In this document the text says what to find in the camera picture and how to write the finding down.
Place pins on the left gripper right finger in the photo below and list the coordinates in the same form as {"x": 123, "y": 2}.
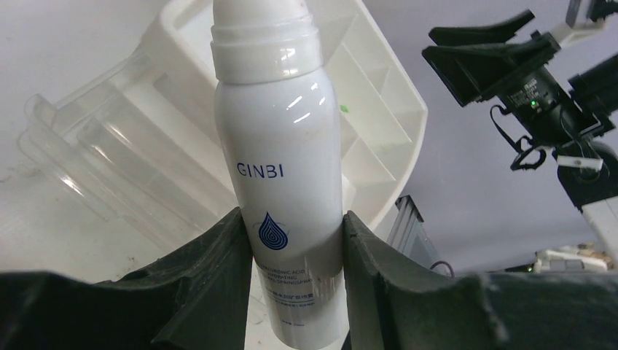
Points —
{"x": 395, "y": 303}

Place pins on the white plastic drawer organizer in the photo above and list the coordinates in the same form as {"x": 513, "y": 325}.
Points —
{"x": 138, "y": 146}

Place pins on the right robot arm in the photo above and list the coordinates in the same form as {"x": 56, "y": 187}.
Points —
{"x": 586, "y": 168}

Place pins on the white cylindrical bottle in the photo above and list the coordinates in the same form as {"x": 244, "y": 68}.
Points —
{"x": 279, "y": 123}

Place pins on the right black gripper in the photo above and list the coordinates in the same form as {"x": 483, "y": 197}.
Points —
{"x": 477, "y": 63}

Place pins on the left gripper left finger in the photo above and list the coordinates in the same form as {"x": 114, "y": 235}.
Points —
{"x": 196, "y": 297}

